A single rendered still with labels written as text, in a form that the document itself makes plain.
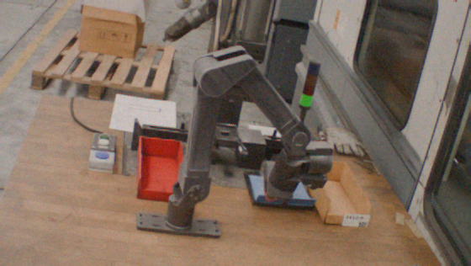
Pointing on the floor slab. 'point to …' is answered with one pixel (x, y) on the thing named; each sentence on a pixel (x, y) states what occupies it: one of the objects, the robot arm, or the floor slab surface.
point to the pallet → (50, 69)
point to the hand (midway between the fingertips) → (269, 198)
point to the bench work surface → (14, 199)
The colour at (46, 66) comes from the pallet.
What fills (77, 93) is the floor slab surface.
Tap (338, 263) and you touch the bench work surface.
